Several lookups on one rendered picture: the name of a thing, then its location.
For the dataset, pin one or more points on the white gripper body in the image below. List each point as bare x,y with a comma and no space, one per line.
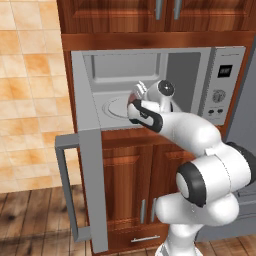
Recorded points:
140,90

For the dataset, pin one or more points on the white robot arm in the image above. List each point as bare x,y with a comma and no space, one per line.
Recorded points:
206,166

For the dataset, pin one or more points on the small red food item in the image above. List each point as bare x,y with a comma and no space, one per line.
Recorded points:
130,98

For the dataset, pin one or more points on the wooden upper cupboard door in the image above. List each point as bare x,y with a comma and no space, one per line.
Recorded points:
110,15
216,15

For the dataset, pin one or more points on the wooden cupboard door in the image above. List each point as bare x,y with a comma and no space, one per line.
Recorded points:
125,186
216,15
110,15
166,173

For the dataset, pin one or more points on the grey microwave oven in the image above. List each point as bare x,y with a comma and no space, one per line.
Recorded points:
220,66

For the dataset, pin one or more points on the grey microwave door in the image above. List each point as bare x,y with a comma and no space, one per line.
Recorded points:
89,160

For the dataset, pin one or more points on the wooden lower cupboard door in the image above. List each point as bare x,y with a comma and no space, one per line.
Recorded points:
166,173
125,186

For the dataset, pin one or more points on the wooden drawer front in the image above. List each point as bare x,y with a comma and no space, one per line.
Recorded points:
120,238

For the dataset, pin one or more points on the wooden cupboard frame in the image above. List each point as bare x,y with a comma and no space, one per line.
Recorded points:
150,40

